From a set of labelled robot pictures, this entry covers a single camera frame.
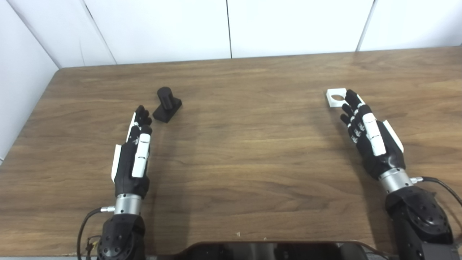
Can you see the white square piece with hole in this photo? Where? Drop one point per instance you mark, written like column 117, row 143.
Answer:
column 335, row 98

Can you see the black peg with square base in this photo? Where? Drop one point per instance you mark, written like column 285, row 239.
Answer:
column 166, row 105

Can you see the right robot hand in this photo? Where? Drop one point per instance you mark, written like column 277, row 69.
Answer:
column 379, row 151

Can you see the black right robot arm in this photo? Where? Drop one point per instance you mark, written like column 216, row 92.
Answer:
column 418, row 216

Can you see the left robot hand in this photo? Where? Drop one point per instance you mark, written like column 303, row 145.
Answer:
column 126, row 169

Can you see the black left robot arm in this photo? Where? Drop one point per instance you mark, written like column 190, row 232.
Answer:
column 122, row 231

